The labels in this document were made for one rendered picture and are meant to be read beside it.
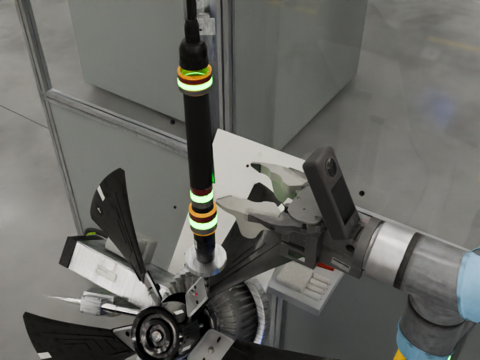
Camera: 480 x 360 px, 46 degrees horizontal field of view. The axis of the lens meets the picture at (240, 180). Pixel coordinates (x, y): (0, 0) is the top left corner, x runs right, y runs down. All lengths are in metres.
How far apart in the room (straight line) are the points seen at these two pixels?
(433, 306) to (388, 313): 1.25
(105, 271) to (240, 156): 0.43
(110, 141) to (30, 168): 1.47
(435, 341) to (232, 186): 0.73
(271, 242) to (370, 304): 0.96
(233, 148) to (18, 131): 2.74
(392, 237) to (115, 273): 0.84
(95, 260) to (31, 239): 1.76
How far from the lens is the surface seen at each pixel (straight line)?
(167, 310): 1.14
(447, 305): 0.72
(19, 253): 3.13
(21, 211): 3.36
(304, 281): 1.68
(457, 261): 0.71
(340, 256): 0.76
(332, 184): 0.70
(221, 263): 0.94
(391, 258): 0.71
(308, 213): 0.73
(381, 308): 1.97
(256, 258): 1.07
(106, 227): 1.32
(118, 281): 1.40
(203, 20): 1.41
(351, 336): 2.16
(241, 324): 1.28
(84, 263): 1.46
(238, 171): 1.36
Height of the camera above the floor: 2.18
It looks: 41 degrees down
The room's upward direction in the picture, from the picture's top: straight up
